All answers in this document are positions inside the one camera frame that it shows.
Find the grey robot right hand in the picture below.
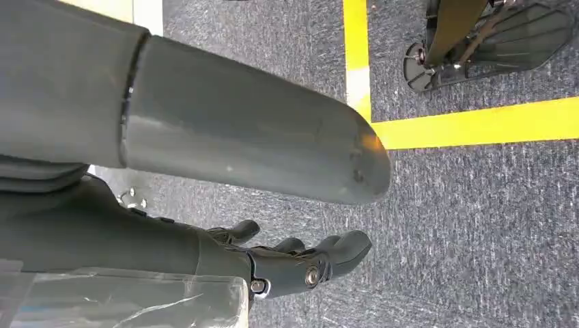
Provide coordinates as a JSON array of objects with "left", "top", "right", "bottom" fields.
[{"left": 0, "top": 0, "right": 392, "bottom": 301}]

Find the white desk leg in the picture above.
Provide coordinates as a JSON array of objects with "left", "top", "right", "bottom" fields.
[{"left": 59, "top": 0, "right": 164, "bottom": 37}]

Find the clear plastic cover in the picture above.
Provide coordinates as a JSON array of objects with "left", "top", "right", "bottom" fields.
[{"left": 0, "top": 260, "right": 250, "bottom": 328}]

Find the olive robot leg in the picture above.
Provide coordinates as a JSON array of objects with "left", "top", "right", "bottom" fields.
[{"left": 425, "top": 0, "right": 490, "bottom": 66}]

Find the black robot foot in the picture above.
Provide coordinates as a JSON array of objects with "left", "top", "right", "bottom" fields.
[{"left": 402, "top": 0, "right": 576, "bottom": 94}]

